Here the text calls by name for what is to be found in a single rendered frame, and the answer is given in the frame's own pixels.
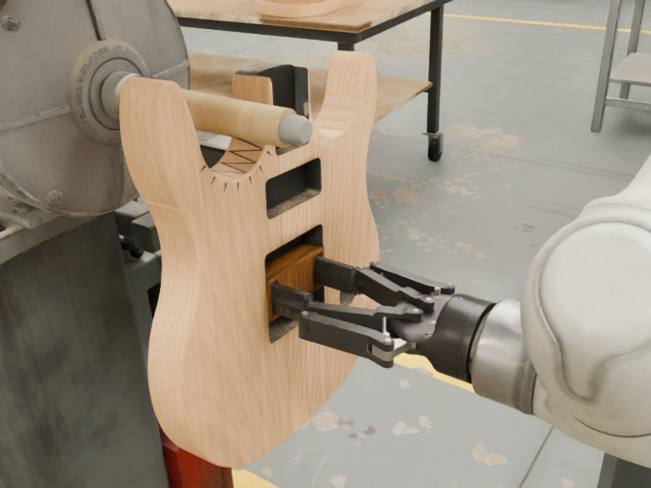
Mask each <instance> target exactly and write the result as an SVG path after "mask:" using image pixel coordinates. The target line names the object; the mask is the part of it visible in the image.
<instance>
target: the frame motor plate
mask: <svg viewBox="0 0 651 488"><path fill-rule="evenodd" d="M102 215H104V214H102ZM102 215H97V216H92V217H68V216H58V217H56V218H54V219H52V220H50V221H48V222H46V223H43V224H41V225H39V226H37V227H35V228H33V229H29V228H26V227H23V226H21V225H18V224H15V223H13V222H10V221H7V220H5V219H2V218H0V265H2V264H4V263H6V262H8V261H10V260H12V259H15V258H17V257H19V256H21V255H23V254H25V253H27V252H29V251H31V250H33V249H35V248H37V247H39V246H41V245H43V244H45V243H47V242H48V241H50V240H52V239H54V238H56V237H58V236H60V235H62V234H64V233H66V232H68V231H70V230H72V229H75V228H77V227H79V226H81V225H84V224H86V223H88V222H90V221H92V220H94V219H96V218H98V217H100V216H102Z"/></svg>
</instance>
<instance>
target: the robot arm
mask: <svg viewBox="0 0 651 488"><path fill-rule="evenodd" d="M315 271H316V284H319V285H322V286H326V287H329V288H332V289H335V290H340V291H343V292H345V293H348V294H351V293H353V292H355V295H356V296H357V295H361V294H364V295H366V296H367V297H369V298H371V299H372V300H374V301H375V302H377V303H379V304H380V305H382V306H378V307H377V308H376V309H367V308H359V307H352V306H345V305H337V304H329V303H322V302H315V301H314V294H311V293H308V292H305V291H302V290H297V289H293V288H290V287H287V286H284V285H281V284H278V283H275V282H273V283H272V284H270V287H271V304H272V312H274V313H277V314H278V315H281V316H284V317H288V318H290V319H292V320H297V321H298V337H299V338H300V339H302V340H306V341H309V342H312V343H316V344H319V345H322V346H326V347H329V348H332V349H336V350H339V351H344V352H347V353H351V354H354V355H357V356H361V357H364V358H367V359H370V360H371V361H373V362H375V363H376V364H378V365H380V366H381V367H383V368H386V369H388V368H391V367H393V363H394V357H396V356H398V355H399V354H401V353H403V352H404V353H407V354H410V355H420V356H425V357H426V358H427V359H428V360H429V362H430V363H431V365H432V367H433V368H434V370H435V371H437V372H438V373H441V374H444V375H446V376H449V377H452V378H455V379H457V380H460V381H465V382H467V383H470V384H471V385H472V386H473V389H474V391H475V392H476V393H477V394H478V395H479V396H481V397H483V398H486V399H489V400H492V401H494V402H497V403H500V404H503V405H505V406H508V407H511V408H513V409H516V410H519V411H521V412H523V413H525V414H531V415H533V416H535V417H537V418H540V419H542V420H544V421H546V422H548V423H549V424H551V425H553V426H554V427H556V428H557V429H559V430H560V431H561V432H563V433H564V434H565V435H567V436H568V437H570V438H572V439H575V440H577V441H579V442H582V443H584V444H587V445H589V446H591V447H593V448H596V449H598V450H600V451H602V452H605V453H608V454H610V455H613V456H615V457H618V458H621V459H623V460H626V461H629V462H632V463H635V464H638V465H641V466H643V467H647V468H650V469H651V154H650V156H649V157H648V159H647V160H646V162H645V163H644V165H643V166H642V168H641V169H640V171H639V172H638V174H637V175H636V177H635V178H634V180H633V181H632V182H631V184H630V185H629V186H628V187H627V188H626V189H625V190H624V191H622V192H621V193H619V194H617V195H615V196H612V197H607V198H597V199H594V200H592V201H590V202H589V203H587V204H586V205H585V207H584V209H583V210H582V212H581V213H580V214H579V216H578V217H577V218H576V219H575V220H574V221H573V222H571V223H569V224H568V225H566V226H564V227H563V228H561V229H560V230H558V231H557V232H556V233H554V234H553V235H552V236H551V237H550V238H549V239H548V240H547V241H546V242H545V243H544V245H543V246H542V247H541V249H540V250H539V251H538V253H537V255H536V256H535V258H534V259H533V261H532V263H531V266H530V268H529V270H528V272H527V275H526V278H525V281H524V284H523V289H522V293H521V301H520V302H519V301H515V300H512V299H508V298H507V299H502V300H501V301H499V302H498V303H497V304H496V303H494V302H491V301H487V300H484V299H480V298H477V297H474V296H471V295H467V294H464V293H458V294H454V293H455V285H453V284H449V283H443V282H437V281H432V280H429V279H426V278H424V277H421V276H419V275H416V274H413V273H410V272H407V271H404V270H402V269H399V268H396V267H393V266H390V265H387V264H384V263H381V262H378V261H371V262H370V266H369V267H365V266H357V267H354V266H351V265H349V264H345V263H342V262H339V261H336V260H332V259H327V258H323V257H320V256H315ZM381 272H382V273H384V274H383V276H381ZM355 286H356V288H355ZM384 317H386V332H384Z"/></svg>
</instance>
